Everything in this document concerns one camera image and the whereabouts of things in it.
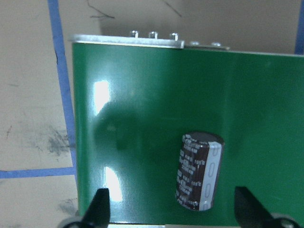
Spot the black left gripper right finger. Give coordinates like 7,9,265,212
234,187,277,228

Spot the green conveyor belt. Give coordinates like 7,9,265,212
70,35,304,226

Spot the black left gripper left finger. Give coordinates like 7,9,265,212
82,188,110,228

